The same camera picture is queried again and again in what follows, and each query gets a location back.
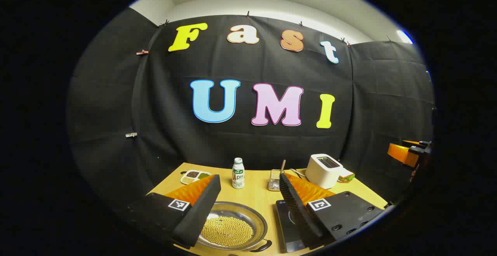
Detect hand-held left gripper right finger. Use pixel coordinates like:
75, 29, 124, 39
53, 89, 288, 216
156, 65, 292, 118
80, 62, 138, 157
279, 172, 386, 249

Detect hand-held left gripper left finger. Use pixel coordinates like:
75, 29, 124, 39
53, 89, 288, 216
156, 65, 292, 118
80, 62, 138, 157
128, 174, 222, 249

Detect black induction cooktop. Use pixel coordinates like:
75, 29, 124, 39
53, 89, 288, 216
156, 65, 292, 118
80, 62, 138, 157
276, 200, 308, 254

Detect stainless steel pot black handles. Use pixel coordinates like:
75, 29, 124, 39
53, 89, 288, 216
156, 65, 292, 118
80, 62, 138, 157
196, 202, 273, 253

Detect pile of soybeans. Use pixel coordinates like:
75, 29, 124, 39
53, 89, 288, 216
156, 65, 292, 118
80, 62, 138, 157
202, 216, 255, 247

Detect white divided bean tray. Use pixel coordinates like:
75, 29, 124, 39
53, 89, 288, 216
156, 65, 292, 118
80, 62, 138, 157
181, 170, 212, 185

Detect white toaster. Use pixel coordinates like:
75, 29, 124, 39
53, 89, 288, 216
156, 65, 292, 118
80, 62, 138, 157
305, 154, 344, 189

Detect white milk drink bottle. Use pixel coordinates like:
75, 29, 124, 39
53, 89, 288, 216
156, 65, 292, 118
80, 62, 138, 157
232, 157, 245, 189

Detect black backdrop cloth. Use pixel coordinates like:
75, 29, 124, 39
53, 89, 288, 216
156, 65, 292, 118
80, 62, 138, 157
68, 7, 435, 212

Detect wire utensil holder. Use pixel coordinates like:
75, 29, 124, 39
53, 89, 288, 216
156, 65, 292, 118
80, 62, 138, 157
268, 169, 282, 192

